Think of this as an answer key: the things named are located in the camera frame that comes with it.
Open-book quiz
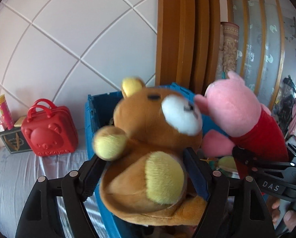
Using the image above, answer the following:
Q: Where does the red Peppa pig plush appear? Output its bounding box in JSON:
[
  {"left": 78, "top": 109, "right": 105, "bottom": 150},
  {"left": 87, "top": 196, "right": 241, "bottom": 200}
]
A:
[{"left": 194, "top": 70, "right": 290, "bottom": 179}]

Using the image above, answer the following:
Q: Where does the brown bear plush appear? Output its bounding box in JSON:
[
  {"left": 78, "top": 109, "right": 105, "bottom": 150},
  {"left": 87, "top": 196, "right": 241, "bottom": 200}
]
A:
[{"left": 92, "top": 77, "right": 208, "bottom": 226}]

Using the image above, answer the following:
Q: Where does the person right hand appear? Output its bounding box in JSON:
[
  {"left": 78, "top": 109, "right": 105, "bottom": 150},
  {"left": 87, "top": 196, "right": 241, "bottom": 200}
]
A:
[{"left": 270, "top": 197, "right": 296, "bottom": 232}]

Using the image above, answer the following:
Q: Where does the yellow plush in crate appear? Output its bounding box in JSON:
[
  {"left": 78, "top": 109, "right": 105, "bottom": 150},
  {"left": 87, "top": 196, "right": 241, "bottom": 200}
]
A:
[{"left": 218, "top": 156, "right": 237, "bottom": 173}]

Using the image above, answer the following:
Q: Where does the light blue bed sheet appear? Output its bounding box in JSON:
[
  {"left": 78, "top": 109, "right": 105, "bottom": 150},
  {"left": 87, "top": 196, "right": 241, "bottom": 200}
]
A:
[{"left": 0, "top": 130, "right": 88, "bottom": 237}]

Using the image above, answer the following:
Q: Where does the hanging clothes pile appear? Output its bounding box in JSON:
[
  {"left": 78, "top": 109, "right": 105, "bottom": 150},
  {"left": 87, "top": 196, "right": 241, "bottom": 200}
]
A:
[{"left": 272, "top": 75, "right": 296, "bottom": 140}]

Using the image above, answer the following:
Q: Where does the black gift box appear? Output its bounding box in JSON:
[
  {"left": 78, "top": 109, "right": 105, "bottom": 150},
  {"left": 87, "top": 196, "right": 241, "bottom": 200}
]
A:
[{"left": 0, "top": 127, "right": 31, "bottom": 154}]

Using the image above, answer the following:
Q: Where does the red bear suitcase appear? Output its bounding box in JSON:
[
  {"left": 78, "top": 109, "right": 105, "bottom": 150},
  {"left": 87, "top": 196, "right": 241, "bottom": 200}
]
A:
[{"left": 21, "top": 98, "right": 78, "bottom": 157}]

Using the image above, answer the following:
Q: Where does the yellow notepad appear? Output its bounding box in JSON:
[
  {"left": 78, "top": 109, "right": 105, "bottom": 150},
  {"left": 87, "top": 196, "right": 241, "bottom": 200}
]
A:
[{"left": 14, "top": 116, "right": 26, "bottom": 127}]

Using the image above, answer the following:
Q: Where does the pink yellow chips can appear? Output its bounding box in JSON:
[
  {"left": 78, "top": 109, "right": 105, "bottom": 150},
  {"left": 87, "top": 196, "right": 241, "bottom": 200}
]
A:
[{"left": 0, "top": 94, "right": 14, "bottom": 130}]

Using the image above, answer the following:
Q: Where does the blue plastic storage crate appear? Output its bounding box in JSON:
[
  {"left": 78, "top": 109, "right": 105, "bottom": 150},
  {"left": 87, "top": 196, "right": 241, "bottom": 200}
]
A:
[{"left": 84, "top": 82, "right": 228, "bottom": 238}]

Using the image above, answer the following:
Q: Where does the rolled patterned rug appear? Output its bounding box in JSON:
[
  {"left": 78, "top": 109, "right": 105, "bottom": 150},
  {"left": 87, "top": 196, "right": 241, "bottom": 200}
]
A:
[{"left": 215, "top": 22, "right": 239, "bottom": 80}]

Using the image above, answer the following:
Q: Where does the wooden glass door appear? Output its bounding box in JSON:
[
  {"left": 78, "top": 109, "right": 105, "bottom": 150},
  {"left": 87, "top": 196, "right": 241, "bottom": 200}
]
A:
[{"left": 227, "top": 0, "right": 285, "bottom": 108}]

